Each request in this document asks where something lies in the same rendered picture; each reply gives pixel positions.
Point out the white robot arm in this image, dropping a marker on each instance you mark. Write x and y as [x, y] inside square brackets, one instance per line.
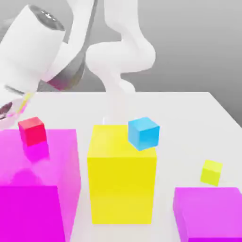
[30, 54]

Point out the large yellow box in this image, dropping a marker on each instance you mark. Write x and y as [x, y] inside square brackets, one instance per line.
[121, 185]

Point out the small red cube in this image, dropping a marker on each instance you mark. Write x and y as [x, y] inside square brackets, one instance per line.
[32, 132]

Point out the small blue cube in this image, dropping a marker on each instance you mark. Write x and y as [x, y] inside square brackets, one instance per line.
[143, 135]

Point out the large magenta box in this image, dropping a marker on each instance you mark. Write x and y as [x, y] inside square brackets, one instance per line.
[209, 211]
[37, 189]

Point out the small yellow-green cube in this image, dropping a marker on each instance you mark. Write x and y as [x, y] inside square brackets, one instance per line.
[210, 174]

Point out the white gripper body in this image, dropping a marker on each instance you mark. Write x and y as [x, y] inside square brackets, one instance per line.
[7, 122]

